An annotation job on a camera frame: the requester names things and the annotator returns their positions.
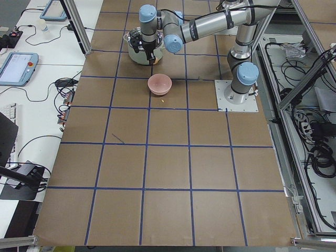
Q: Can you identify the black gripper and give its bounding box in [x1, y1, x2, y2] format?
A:
[142, 40, 156, 65]

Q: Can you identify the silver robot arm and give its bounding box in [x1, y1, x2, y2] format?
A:
[131, 1, 279, 96]

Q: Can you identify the pink bowl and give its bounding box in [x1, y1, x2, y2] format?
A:
[148, 73, 172, 96]

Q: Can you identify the black power adapter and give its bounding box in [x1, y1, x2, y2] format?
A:
[55, 78, 78, 88]

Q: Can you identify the far blue teach pendant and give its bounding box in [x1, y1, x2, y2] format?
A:
[40, 0, 67, 22]

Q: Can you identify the blue teach pendant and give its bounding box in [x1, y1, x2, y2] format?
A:
[1, 52, 39, 87]
[40, 0, 67, 22]

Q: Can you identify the white plastic cup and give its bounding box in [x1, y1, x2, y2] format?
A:
[39, 19, 49, 33]

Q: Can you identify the near blue teach pendant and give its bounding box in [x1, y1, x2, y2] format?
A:
[1, 52, 39, 87]

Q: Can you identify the white keyboard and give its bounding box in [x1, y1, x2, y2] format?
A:
[1, 103, 17, 124]

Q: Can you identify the aluminium frame post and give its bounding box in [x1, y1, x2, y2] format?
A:
[60, 0, 92, 55]

